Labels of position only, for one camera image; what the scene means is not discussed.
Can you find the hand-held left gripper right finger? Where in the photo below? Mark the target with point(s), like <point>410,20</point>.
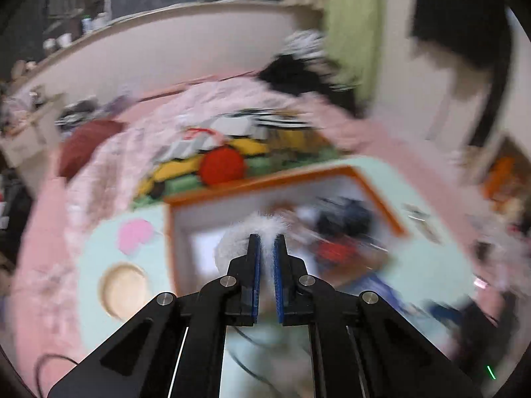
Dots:
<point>280,282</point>

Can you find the maroon cushion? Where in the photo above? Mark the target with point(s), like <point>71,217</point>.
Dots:
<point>83,145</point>

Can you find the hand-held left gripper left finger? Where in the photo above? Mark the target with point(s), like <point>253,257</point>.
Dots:
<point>254,282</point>

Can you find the pink floral quilt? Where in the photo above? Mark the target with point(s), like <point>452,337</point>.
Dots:
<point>124,149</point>

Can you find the orange cardboard box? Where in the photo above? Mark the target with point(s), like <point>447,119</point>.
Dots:
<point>207,219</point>

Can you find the dark object in box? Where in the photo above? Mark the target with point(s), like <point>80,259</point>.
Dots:
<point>344,213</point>

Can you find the white clothes pile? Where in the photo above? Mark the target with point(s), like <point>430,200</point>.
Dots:
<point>307,43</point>

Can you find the fluffy fur ball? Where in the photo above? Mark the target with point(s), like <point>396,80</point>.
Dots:
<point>236,240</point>

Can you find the mint green cartoon desktop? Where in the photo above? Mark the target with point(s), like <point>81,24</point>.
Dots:
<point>419,190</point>

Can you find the white cup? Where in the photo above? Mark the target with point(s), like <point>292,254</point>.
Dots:
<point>64,40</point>

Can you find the red object in box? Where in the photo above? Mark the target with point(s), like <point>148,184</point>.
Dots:
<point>336,253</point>

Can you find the white bottle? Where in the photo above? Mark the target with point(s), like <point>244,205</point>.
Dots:
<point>86,24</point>

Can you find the orange object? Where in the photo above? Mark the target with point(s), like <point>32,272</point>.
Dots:
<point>502,178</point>

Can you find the green hanging cloth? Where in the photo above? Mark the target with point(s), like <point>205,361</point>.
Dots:
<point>352,20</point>

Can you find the pink bed sheet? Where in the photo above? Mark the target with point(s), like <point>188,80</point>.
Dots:
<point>45,224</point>

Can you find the black hanging garment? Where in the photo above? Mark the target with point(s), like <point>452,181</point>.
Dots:
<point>460,20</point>

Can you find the black clothes pile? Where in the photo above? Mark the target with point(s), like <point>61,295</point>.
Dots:
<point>290,74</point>

